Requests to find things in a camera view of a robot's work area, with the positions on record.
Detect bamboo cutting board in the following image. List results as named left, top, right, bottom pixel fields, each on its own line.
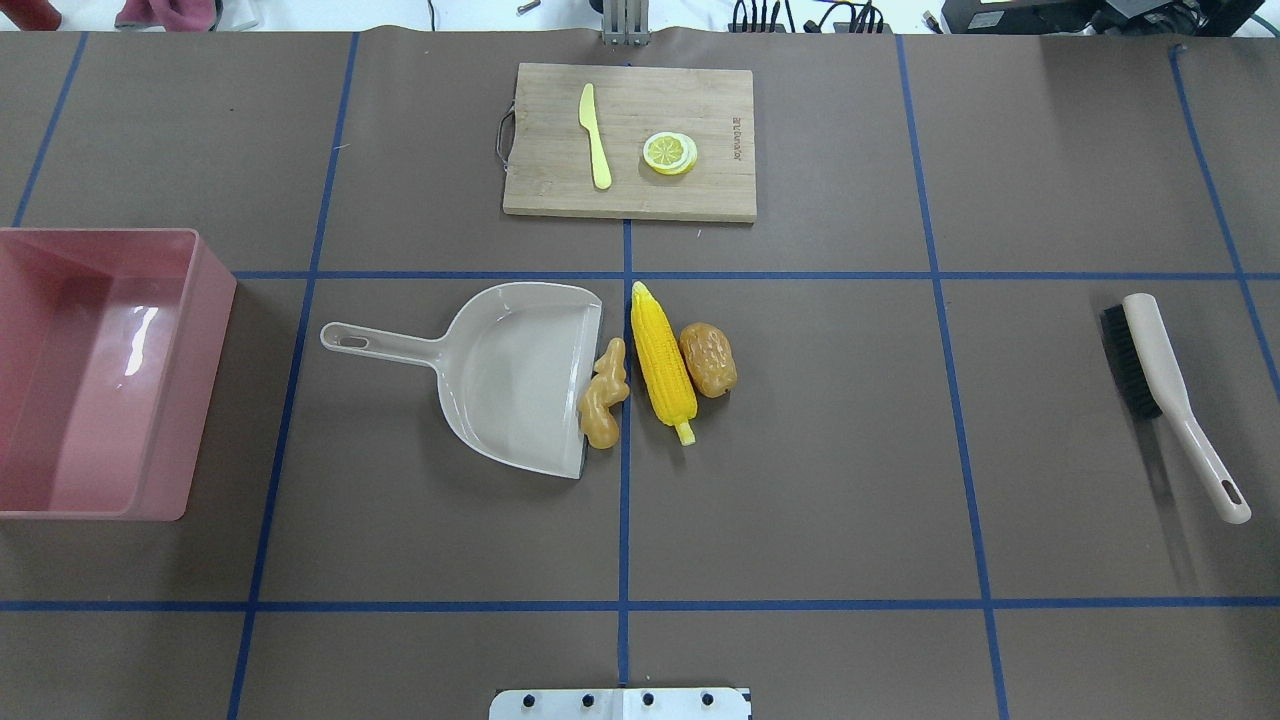
left=503, top=63, right=758, bottom=224

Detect yellow toy corn cob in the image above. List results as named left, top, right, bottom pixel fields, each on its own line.
left=630, top=281, right=698, bottom=446

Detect beige brush black bristles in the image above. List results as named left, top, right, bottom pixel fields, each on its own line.
left=1100, top=293, right=1252, bottom=525

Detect yellow lemon slices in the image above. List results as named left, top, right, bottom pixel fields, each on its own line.
left=641, top=131, right=699, bottom=176

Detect aluminium frame post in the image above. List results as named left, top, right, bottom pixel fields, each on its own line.
left=598, top=0, right=652, bottom=46

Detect tan toy ginger root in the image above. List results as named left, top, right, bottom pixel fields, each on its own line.
left=579, top=337, right=630, bottom=450

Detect pink plastic bin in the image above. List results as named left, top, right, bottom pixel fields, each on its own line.
left=1, top=228, right=237, bottom=521

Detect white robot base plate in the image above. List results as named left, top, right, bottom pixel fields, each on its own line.
left=488, top=687, right=753, bottom=719

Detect yellow plastic knife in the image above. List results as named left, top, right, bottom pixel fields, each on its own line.
left=577, top=82, right=613, bottom=191

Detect beige plastic dustpan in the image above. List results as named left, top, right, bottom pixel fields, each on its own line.
left=319, top=282, right=604, bottom=480

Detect brown toy potato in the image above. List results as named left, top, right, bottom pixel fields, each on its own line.
left=678, top=322, right=739, bottom=398

